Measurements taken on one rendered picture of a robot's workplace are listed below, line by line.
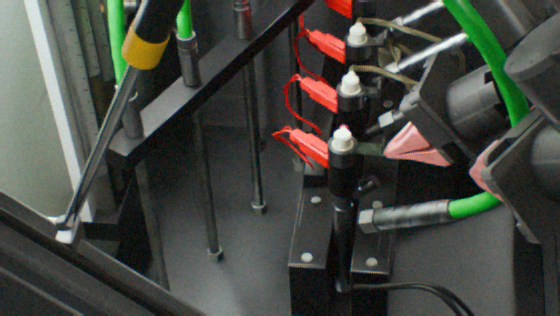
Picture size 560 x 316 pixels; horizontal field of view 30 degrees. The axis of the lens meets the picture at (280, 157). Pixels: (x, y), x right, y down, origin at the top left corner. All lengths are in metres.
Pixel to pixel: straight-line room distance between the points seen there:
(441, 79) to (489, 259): 0.39
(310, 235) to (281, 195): 0.25
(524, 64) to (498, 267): 0.65
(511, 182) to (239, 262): 0.59
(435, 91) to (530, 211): 0.21
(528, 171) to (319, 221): 0.40
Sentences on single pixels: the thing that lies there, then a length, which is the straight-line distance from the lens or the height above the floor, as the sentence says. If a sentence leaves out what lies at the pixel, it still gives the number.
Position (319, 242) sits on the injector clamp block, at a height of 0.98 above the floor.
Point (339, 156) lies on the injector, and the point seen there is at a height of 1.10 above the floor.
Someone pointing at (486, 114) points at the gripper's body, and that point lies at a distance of 0.88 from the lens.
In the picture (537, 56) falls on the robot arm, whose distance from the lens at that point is 0.62.
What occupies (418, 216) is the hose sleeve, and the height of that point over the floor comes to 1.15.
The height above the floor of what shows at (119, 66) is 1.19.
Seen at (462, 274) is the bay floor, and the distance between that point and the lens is 1.23.
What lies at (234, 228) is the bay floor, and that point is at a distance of 1.28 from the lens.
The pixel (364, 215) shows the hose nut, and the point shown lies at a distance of 0.90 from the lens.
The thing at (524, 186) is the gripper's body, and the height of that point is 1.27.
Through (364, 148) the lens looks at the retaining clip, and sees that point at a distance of 0.98.
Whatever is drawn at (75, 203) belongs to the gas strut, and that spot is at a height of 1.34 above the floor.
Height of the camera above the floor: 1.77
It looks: 44 degrees down
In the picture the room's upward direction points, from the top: 4 degrees counter-clockwise
